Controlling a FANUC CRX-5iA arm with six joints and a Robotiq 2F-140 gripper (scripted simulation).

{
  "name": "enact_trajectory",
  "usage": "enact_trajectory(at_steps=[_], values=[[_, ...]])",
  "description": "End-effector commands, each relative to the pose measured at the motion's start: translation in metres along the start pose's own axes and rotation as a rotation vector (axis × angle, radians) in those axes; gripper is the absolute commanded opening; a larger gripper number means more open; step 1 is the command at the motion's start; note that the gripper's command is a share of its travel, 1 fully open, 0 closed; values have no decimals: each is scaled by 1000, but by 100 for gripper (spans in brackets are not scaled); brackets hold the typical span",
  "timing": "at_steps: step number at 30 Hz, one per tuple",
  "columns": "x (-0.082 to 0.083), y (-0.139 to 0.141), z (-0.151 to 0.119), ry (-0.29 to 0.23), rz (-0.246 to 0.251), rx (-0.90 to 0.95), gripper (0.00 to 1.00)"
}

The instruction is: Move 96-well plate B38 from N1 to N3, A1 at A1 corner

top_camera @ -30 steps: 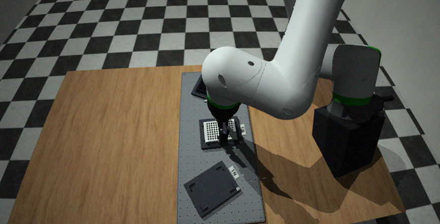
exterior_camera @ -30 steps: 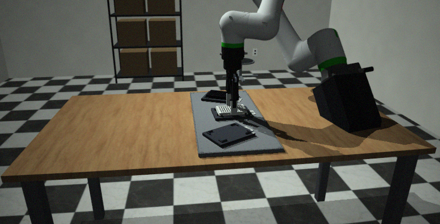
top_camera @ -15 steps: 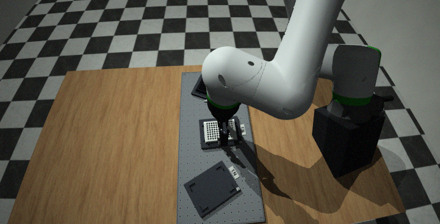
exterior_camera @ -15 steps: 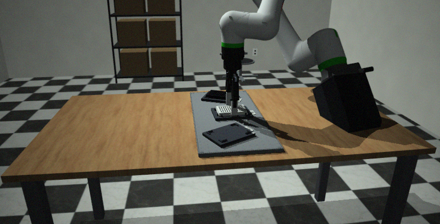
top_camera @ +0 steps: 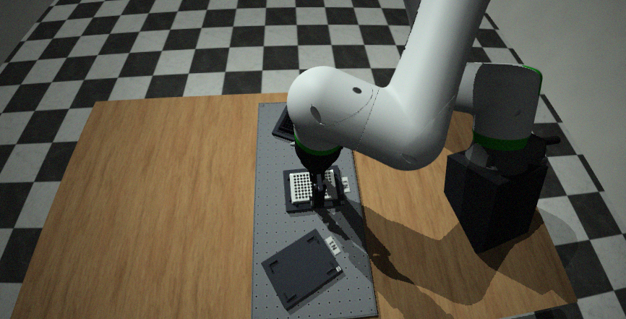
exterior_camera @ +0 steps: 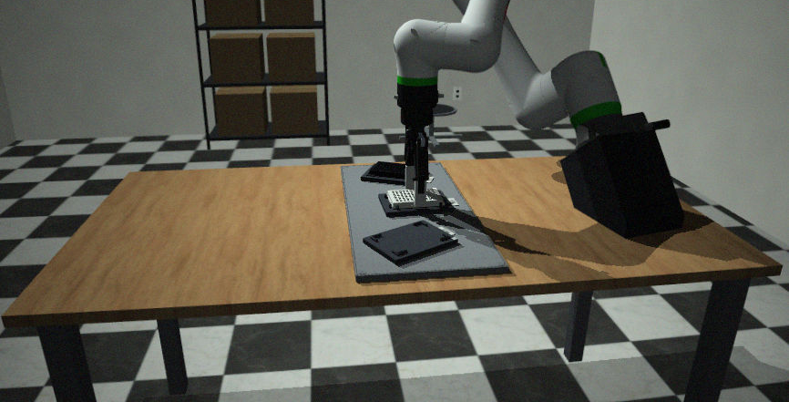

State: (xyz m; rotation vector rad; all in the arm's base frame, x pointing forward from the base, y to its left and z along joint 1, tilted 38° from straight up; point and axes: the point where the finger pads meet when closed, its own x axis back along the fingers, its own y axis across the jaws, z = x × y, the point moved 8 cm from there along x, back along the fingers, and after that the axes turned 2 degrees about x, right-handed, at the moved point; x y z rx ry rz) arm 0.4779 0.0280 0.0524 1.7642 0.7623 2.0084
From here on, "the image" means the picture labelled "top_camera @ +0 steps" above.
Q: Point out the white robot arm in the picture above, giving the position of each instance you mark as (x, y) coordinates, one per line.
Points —
(408, 125)

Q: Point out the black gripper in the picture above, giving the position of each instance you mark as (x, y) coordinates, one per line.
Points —
(317, 175)

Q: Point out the white label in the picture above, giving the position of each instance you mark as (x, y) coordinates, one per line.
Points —
(332, 245)
(345, 184)

